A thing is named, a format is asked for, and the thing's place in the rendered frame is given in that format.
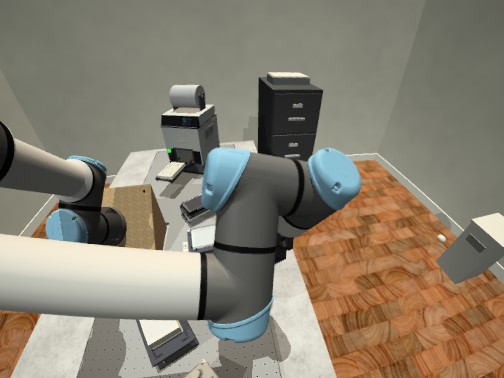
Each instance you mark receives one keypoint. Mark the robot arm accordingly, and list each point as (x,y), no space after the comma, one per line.
(232,288)

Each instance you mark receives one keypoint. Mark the grey cylinder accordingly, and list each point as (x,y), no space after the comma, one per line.
(185,95)

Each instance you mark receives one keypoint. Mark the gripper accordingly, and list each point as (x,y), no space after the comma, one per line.
(287,244)

